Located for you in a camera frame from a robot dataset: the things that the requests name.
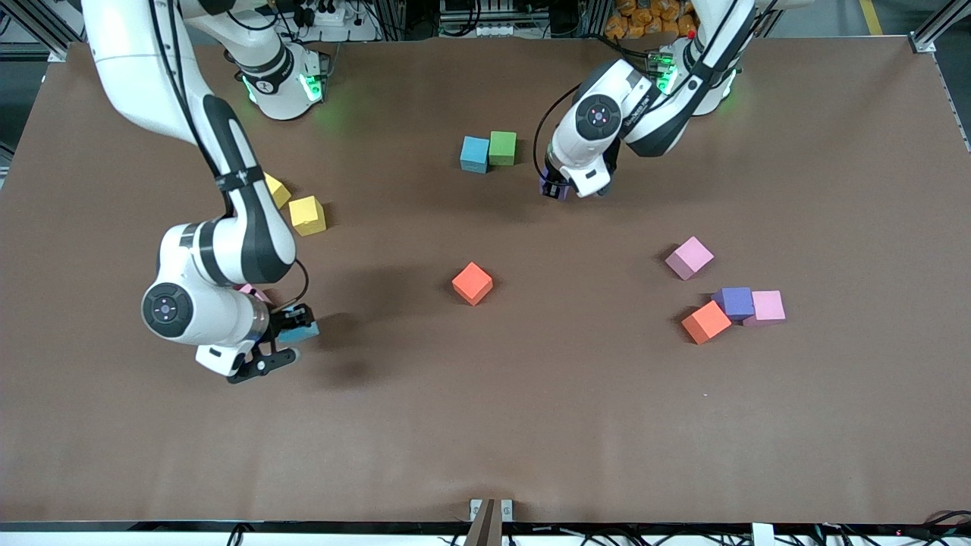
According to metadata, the orange foam cube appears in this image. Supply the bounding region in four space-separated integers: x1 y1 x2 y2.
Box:
680 300 734 346
451 262 495 307

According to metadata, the blue foam cube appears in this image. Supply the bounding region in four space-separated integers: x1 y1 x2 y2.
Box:
460 136 492 175

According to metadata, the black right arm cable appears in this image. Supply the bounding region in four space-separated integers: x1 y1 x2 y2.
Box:
273 258 311 312

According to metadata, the small metal bracket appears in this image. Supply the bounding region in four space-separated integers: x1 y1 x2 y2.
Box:
470 498 514 524

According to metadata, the white power strip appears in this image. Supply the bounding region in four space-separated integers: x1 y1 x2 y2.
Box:
292 0 357 28

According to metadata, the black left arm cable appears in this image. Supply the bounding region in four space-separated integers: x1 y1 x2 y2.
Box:
533 83 582 179

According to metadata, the pile of orange fruits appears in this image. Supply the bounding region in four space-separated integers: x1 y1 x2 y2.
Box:
605 0 695 39

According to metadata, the green foam cube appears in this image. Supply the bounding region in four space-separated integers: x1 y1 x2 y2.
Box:
488 130 518 167

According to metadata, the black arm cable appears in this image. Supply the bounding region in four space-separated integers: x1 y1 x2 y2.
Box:
273 258 311 312
533 83 582 179

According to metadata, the brown tapered pole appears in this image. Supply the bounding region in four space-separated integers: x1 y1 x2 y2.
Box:
464 498 504 546

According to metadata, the aluminium frame profile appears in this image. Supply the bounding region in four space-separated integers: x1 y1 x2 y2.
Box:
0 0 115 61
910 0 971 54

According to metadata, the white electronics rack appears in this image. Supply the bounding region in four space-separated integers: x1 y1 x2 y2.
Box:
440 0 589 39

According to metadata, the brown table cover sheet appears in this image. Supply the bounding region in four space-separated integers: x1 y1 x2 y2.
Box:
0 36 971 526

